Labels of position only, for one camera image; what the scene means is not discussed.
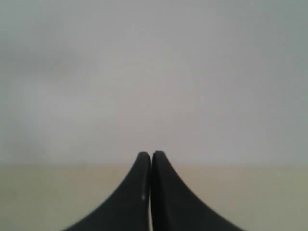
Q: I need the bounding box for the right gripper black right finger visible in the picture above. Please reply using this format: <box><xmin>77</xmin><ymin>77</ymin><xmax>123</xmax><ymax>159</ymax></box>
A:
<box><xmin>151</xmin><ymin>151</ymin><xmax>242</xmax><ymax>231</ymax></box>

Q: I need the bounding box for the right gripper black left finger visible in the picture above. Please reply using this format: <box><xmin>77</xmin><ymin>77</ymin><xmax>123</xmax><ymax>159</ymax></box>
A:
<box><xmin>65</xmin><ymin>152</ymin><xmax>151</xmax><ymax>231</ymax></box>

